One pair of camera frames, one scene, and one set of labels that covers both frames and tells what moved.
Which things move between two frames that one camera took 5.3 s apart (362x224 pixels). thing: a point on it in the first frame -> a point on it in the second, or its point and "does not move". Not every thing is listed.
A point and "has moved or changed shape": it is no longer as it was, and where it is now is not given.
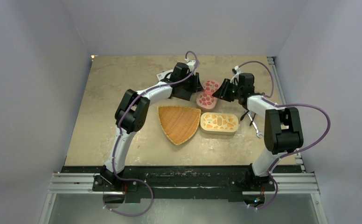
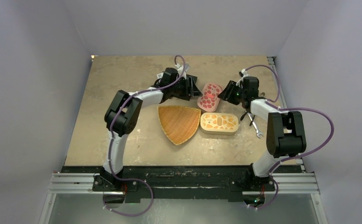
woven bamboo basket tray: (179, 123) does not move
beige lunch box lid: (219, 122) does not move
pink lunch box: (206, 110) has moved or changed shape
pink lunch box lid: (206, 100) does not move
